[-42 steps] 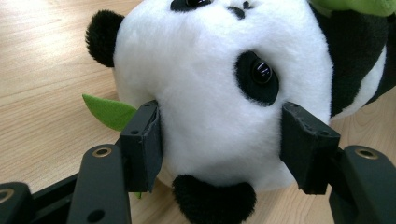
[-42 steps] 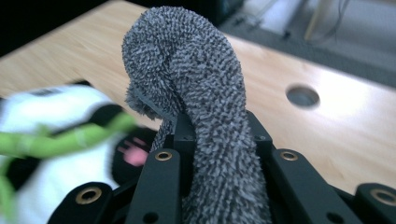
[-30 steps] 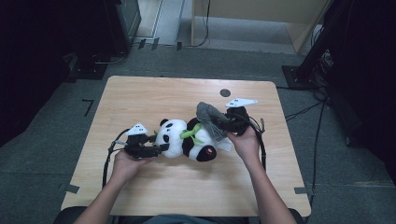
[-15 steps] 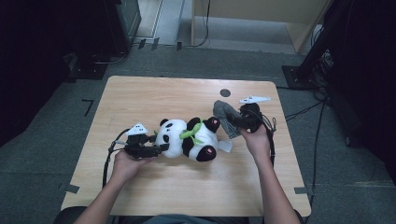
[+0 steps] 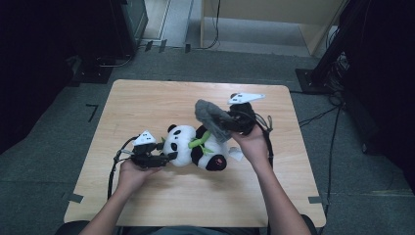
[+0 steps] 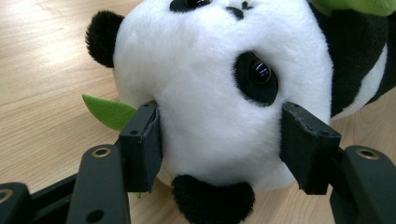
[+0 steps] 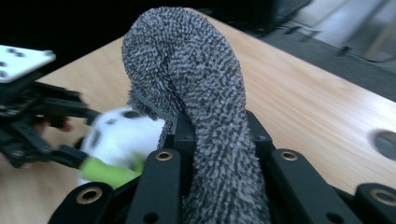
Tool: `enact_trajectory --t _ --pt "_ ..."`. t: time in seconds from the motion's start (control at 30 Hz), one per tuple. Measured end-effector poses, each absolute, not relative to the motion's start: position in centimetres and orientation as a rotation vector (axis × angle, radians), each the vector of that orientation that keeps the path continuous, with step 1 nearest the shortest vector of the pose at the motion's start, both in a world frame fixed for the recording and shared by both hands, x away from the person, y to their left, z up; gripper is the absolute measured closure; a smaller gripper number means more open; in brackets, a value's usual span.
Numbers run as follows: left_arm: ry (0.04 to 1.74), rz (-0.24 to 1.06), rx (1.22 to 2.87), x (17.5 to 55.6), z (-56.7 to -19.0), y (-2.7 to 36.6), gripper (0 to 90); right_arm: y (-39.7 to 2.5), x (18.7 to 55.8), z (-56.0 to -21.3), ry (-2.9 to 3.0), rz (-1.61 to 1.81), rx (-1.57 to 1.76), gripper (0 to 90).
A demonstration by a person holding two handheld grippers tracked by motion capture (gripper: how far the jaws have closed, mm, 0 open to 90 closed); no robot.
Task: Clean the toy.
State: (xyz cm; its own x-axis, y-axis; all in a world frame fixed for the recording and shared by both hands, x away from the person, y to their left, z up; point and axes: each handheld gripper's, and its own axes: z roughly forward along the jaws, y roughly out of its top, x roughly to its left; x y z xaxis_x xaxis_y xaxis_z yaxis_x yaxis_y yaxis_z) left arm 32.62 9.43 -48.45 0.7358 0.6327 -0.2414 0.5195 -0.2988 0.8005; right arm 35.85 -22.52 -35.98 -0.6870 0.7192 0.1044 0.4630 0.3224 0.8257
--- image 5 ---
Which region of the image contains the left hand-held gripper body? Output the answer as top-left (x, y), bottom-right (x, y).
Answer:
top-left (129, 129), bottom-right (164, 170)

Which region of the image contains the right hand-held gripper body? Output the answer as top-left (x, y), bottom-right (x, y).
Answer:
top-left (226, 92), bottom-right (266, 137)

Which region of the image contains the grey fuzzy cloth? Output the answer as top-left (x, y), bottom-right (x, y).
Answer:
top-left (194, 98), bottom-right (235, 145)

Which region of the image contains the panda plush toy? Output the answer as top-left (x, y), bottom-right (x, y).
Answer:
top-left (161, 123), bottom-right (245, 172)

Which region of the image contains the person's left hand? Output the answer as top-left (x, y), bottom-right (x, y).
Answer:
top-left (116, 158), bottom-right (163, 198)

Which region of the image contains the person's right hand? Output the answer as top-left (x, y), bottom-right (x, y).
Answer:
top-left (230, 124), bottom-right (274, 168)

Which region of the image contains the black angled floor tape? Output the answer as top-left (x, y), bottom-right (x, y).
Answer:
top-left (85, 103), bottom-right (100, 123)

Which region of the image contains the person's clothing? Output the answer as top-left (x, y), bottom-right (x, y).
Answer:
top-left (53, 213), bottom-right (321, 235)

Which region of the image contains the black metal stand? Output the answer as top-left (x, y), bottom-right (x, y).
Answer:
top-left (295, 0), bottom-right (371, 96)

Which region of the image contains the light wooden cabinet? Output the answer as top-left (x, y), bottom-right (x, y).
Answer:
top-left (200, 0), bottom-right (347, 57)

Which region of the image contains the dark curtain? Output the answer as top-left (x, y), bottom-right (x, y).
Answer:
top-left (0, 0), bottom-right (115, 155)
top-left (339, 0), bottom-right (415, 185)

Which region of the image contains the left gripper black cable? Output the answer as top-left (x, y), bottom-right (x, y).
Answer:
top-left (107, 135), bottom-right (139, 201)

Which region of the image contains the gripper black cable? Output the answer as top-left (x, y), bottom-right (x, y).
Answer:
top-left (107, 135), bottom-right (139, 201)
top-left (254, 112), bottom-right (276, 235)

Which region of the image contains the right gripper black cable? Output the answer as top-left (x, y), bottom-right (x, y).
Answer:
top-left (254, 112), bottom-right (276, 235)

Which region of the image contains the black floor cable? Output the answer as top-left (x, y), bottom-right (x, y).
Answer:
top-left (298, 103), bottom-right (343, 218)

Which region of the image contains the black hanging cable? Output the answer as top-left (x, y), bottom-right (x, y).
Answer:
top-left (195, 0), bottom-right (222, 51)

